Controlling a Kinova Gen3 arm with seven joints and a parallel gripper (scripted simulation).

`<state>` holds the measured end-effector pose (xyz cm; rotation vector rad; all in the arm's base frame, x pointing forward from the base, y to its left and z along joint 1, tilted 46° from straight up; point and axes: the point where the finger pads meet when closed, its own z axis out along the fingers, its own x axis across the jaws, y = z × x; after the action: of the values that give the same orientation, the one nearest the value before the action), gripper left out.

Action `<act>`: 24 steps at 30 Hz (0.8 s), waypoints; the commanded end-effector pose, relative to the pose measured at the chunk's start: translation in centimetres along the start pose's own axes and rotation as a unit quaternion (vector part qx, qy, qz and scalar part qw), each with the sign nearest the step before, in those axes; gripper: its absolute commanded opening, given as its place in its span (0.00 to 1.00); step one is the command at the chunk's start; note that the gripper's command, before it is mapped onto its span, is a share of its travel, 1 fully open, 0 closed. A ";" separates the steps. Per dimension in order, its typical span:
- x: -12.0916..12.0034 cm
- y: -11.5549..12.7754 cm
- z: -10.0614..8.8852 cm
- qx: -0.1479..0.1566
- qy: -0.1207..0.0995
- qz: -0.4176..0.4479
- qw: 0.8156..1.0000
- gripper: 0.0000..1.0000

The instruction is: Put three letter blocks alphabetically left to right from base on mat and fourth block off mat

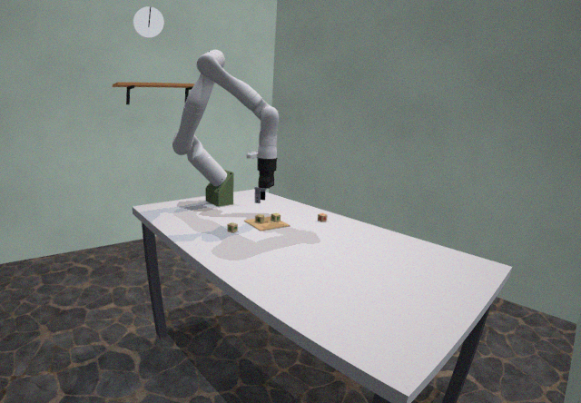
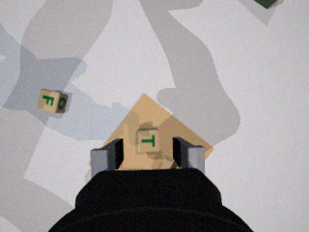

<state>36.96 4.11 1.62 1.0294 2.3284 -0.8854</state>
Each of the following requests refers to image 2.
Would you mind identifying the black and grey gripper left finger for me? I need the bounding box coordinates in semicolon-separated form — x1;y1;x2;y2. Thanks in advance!
90;138;124;178

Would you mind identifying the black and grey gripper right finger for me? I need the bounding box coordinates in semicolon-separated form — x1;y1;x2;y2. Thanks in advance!
173;137;205;174

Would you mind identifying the tan wooden block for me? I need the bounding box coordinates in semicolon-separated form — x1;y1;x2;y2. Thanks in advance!
137;129;159;152
38;89;68;113
170;161;179;169

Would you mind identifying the tan flat mat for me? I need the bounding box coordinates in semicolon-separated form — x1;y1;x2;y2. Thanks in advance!
102;93;214;170

